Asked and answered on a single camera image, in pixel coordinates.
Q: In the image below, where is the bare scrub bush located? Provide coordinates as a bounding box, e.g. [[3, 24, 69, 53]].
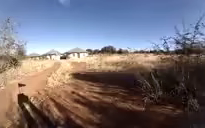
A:
[[0, 17, 28, 73]]

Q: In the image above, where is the white house grey roof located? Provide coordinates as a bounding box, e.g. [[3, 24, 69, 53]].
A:
[[65, 47, 90, 60]]

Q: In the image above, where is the bare thorny bush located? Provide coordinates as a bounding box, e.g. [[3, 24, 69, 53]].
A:
[[136, 14, 205, 113]]

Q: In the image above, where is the row of dark trees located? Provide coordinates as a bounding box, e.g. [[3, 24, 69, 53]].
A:
[[85, 45, 164, 55]]

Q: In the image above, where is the dry grass strip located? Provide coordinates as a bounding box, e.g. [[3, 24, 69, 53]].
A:
[[45, 60, 75, 90]]

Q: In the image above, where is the small white house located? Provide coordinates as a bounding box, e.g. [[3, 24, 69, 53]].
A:
[[41, 48, 62, 61]]

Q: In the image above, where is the low building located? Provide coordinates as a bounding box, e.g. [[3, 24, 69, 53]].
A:
[[27, 52, 44, 61]]

